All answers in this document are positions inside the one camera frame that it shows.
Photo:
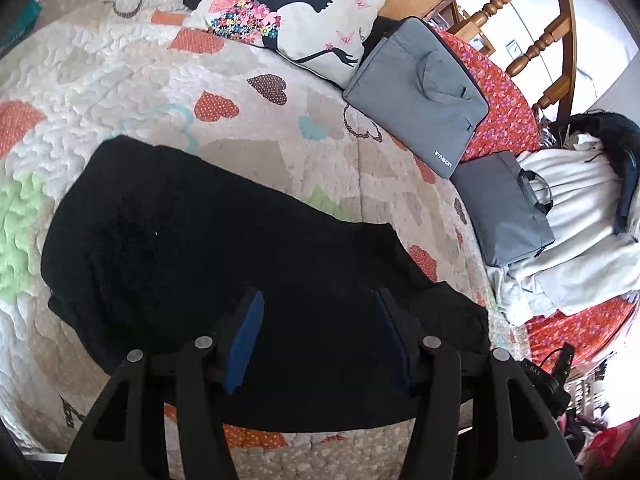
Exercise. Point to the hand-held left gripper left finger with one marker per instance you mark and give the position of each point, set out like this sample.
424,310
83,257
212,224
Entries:
247,340

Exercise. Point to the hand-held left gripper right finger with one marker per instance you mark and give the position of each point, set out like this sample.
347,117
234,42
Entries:
395,345

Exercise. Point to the black pants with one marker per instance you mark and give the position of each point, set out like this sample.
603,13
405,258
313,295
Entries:
200,235

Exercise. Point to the white clothes pile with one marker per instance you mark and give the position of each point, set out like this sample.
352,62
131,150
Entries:
575,220

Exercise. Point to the dark grey laptop bag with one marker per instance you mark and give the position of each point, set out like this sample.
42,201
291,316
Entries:
500,210

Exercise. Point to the light grey laptop bag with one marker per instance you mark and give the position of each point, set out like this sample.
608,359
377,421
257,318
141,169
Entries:
415,100

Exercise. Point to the dark blue garment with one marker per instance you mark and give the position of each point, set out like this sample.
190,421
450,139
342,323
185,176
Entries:
625,135

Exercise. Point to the red floral bed sheet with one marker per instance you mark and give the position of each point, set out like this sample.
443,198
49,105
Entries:
500,100

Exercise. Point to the heart pattern quilt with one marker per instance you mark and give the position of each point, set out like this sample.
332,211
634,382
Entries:
125,85

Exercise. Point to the printed floral figure pillow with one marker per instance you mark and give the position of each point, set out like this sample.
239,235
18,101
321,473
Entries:
300,35

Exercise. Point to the wooden bed headboard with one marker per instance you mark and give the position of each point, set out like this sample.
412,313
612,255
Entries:
565,20

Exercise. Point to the teal box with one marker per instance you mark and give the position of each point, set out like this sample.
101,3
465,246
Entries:
20,20

